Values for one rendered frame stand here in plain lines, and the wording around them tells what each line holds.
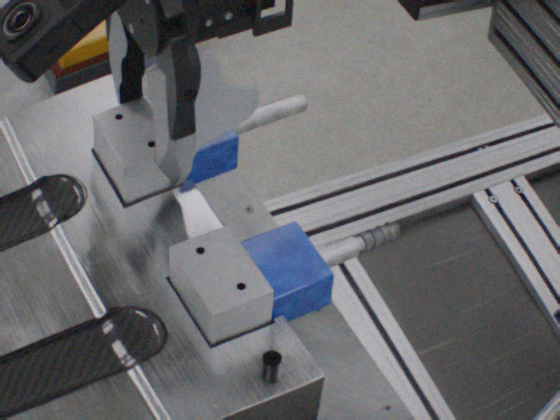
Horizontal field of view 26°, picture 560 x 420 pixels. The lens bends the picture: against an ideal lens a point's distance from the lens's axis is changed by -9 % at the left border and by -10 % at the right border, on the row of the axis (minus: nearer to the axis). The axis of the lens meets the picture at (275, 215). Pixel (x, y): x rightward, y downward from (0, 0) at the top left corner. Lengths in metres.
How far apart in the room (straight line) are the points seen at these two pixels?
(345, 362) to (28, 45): 0.31
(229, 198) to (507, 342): 0.75
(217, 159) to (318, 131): 1.28
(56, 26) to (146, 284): 0.17
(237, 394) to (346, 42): 1.57
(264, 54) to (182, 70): 1.51
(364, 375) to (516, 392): 0.75
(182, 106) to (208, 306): 0.10
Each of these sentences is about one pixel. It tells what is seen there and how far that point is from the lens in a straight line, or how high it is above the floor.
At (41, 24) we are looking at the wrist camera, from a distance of 0.63.
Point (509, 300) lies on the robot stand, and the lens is 1.61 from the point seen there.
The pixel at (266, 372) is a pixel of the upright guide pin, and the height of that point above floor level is 0.90.
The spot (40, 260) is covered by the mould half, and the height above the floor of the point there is 0.89.
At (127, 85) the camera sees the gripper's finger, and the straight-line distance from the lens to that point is 0.76.
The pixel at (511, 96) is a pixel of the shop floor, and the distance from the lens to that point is 2.18.
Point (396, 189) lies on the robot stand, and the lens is 1.67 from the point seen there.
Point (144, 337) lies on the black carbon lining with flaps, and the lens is 0.70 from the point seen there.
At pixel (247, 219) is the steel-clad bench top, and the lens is 0.87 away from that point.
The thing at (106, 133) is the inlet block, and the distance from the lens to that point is 0.75.
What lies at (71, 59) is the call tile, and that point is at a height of 0.83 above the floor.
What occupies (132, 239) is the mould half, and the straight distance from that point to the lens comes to 0.74.
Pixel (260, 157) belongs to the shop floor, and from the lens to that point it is 2.00.
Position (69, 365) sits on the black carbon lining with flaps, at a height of 0.88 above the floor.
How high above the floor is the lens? 1.46
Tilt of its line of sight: 49 degrees down
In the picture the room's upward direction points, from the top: 5 degrees clockwise
